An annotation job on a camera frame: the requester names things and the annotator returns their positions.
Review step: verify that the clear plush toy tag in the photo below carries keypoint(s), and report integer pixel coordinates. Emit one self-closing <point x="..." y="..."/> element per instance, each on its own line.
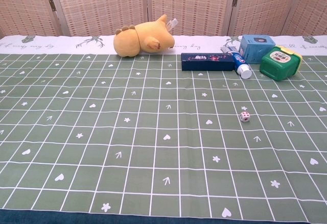
<point x="172" y="23"/>

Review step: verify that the yellow plush toy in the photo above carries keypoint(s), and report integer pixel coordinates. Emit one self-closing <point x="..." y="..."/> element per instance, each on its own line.
<point x="132" y="40"/>

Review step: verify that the metal screen hinge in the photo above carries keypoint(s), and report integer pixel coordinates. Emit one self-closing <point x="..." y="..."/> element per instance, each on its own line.
<point x="234" y="0"/>
<point x="52" y="5"/>

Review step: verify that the dark teal table cover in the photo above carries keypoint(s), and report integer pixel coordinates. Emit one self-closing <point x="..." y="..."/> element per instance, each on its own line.
<point x="76" y="219"/>

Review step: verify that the light blue cardboard box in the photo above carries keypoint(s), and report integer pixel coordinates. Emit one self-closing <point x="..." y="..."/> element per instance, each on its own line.
<point x="253" y="48"/>

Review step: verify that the blue white toothpaste tube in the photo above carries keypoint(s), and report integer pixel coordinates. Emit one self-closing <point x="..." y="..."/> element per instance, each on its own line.
<point x="241" y="64"/>

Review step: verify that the woven folding screen panel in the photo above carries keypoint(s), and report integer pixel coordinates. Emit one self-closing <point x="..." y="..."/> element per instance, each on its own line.
<point x="263" y="4"/>
<point x="102" y="4"/>
<point x="189" y="4"/>
<point x="23" y="4"/>
<point x="311" y="7"/>

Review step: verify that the green container yellow lid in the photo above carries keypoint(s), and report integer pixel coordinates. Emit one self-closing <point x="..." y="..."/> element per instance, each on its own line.
<point x="278" y="65"/>

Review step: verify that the dark blue long box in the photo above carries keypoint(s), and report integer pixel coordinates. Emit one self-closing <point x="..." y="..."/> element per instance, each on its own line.
<point x="207" y="62"/>

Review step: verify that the green grid tablecloth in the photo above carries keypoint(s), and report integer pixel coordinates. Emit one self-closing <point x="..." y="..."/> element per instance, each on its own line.
<point x="143" y="137"/>

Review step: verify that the small white die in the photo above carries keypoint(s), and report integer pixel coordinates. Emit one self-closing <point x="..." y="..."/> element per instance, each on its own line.
<point x="244" y="117"/>

